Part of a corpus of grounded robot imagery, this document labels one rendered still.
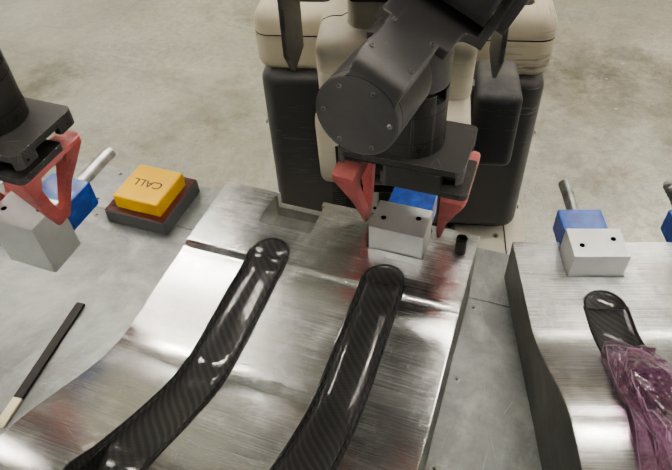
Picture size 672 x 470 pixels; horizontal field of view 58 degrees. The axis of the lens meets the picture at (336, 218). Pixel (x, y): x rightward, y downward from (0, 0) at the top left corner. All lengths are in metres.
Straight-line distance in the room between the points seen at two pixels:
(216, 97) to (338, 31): 1.60
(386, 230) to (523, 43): 0.67
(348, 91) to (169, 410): 0.26
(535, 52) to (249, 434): 0.88
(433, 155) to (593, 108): 1.96
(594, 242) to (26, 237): 0.50
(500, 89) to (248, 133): 1.34
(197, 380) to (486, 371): 0.26
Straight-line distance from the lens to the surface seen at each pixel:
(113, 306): 0.68
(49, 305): 0.71
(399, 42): 0.38
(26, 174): 0.50
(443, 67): 0.44
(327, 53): 0.86
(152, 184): 0.75
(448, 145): 0.50
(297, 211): 0.62
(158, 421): 0.47
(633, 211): 2.03
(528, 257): 0.62
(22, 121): 0.51
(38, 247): 0.56
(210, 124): 2.30
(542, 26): 1.14
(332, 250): 0.56
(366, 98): 0.37
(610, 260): 0.60
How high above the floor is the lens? 1.30
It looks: 45 degrees down
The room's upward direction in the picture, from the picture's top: 3 degrees counter-clockwise
